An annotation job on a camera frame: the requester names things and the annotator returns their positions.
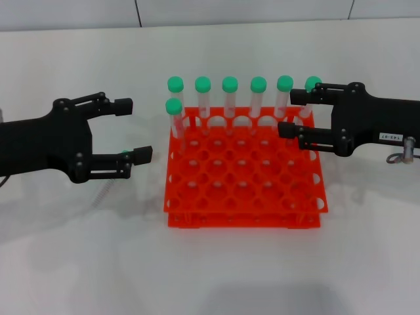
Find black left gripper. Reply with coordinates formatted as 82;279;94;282
0;92;154;184

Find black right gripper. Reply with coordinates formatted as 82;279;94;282
278;81;420;157

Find green capped clear test tube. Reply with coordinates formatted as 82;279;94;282
274;75;295;147
165;97;187;155
167;76;190;131
222;76;240;135
250;76;268;135
194;76;213;135
93;149;129;207
297;75;323;132

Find orange plastic test tube rack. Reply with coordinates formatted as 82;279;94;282
163;106;329;230

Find grey metal right gripper plug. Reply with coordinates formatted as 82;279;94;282
402;136;417;164

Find dark right arm cable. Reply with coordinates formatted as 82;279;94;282
386;152;407;165

